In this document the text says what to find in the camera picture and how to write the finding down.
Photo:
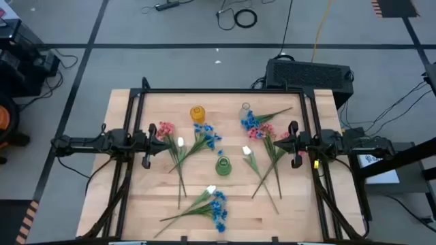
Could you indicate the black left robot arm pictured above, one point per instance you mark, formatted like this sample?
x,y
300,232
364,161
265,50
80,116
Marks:
x,y
116,141

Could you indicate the clear glass vase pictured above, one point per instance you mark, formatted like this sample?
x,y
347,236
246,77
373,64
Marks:
x,y
245,106

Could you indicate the black equipment stack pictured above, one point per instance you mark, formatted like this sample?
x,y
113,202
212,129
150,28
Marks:
x,y
20,68

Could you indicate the white artificial tulip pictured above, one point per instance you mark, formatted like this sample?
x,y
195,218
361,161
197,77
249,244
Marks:
x,y
211,189
180,142
246,150

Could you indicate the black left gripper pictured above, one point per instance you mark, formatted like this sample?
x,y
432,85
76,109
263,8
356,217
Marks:
x,y
151,146

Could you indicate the silver metal bracket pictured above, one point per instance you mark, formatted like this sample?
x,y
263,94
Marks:
x,y
127,243
316,243

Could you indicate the black computer case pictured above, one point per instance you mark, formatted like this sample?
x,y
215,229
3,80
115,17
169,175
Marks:
x,y
306,76

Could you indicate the green glass vase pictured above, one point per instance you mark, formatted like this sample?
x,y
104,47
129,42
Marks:
x,y
223,167

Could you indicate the black mat with orange stripes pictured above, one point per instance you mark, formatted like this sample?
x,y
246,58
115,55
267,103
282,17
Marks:
x,y
395,8
10,221

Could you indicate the black power strip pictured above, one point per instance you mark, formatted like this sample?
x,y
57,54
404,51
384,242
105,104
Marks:
x,y
167,5

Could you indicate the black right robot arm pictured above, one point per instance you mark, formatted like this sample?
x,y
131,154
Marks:
x,y
330,143

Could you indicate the yellow glass vase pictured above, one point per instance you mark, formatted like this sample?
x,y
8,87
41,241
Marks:
x,y
197,114

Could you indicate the black metal stand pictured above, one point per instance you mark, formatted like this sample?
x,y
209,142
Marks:
x,y
413,180

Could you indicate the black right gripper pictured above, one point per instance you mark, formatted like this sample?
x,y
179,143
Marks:
x,y
295,144

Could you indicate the orange and black reel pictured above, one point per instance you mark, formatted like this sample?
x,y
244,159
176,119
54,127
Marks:
x,y
4,117

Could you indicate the black metal table frame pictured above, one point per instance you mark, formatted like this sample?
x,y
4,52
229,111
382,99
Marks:
x,y
221,90

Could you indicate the white printed sign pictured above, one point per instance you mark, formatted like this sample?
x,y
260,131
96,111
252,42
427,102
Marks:
x,y
378,173

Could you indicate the black device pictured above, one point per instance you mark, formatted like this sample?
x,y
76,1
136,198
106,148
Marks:
x,y
432,76

